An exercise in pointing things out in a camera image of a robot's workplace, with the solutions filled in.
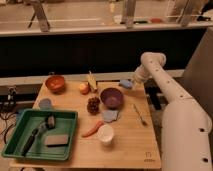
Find black cables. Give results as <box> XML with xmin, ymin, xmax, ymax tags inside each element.
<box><xmin>0</xmin><ymin>85</ymin><xmax>21</xmax><ymax>145</ymax></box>

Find black dish brush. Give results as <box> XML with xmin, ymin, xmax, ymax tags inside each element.
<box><xmin>21</xmin><ymin>115</ymin><xmax>56</xmax><ymax>156</ymax></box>

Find orange apple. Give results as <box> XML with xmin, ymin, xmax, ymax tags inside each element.
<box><xmin>79</xmin><ymin>83</ymin><xmax>90</xmax><ymax>95</ymax></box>

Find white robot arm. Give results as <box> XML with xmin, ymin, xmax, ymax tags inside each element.
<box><xmin>133</xmin><ymin>52</ymin><xmax>213</xmax><ymax>171</ymax></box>

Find blue-grey small cup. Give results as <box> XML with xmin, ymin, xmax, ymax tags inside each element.
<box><xmin>38</xmin><ymin>98</ymin><xmax>52</xmax><ymax>109</ymax></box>

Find orange bowl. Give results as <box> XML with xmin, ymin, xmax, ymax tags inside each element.
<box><xmin>45</xmin><ymin>75</ymin><xmax>65</xmax><ymax>93</ymax></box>

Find purple bowl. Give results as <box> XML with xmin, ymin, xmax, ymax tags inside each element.
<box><xmin>100</xmin><ymin>88</ymin><xmax>124</xmax><ymax>109</ymax></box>

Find yellow corn cob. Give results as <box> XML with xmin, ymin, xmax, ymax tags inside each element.
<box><xmin>86</xmin><ymin>72</ymin><xmax>98</xmax><ymax>92</ymax></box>

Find green plastic tray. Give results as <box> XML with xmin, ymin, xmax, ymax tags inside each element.
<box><xmin>2</xmin><ymin>109</ymin><xmax>78</xmax><ymax>161</ymax></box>

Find metal fork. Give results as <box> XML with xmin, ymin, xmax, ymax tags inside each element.
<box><xmin>133</xmin><ymin>104</ymin><xmax>148</xmax><ymax>126</ymax></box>

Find orange carrot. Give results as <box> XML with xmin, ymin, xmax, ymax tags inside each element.
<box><xmin>81</xmin><ymin>121</ymin><xmax>104</xmax><ymax>138</ymax></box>

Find grey scrub sponge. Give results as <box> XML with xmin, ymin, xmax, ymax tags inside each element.
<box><xmin>44</xmin><ymin>134</ymin><xmax>69</xmax><ymax>147</ymax></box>

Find brown pine cone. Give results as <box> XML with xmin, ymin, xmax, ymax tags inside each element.
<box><xmin>87</xmin><ymin>97</ymin><xmax>100</xmax><ymax>114</ymax></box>

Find white plastic cup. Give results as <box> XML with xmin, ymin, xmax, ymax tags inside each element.
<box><xmin>97</xmin><ymin>124</ymin><xmax>114</xmax><ymax>145</ymax></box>

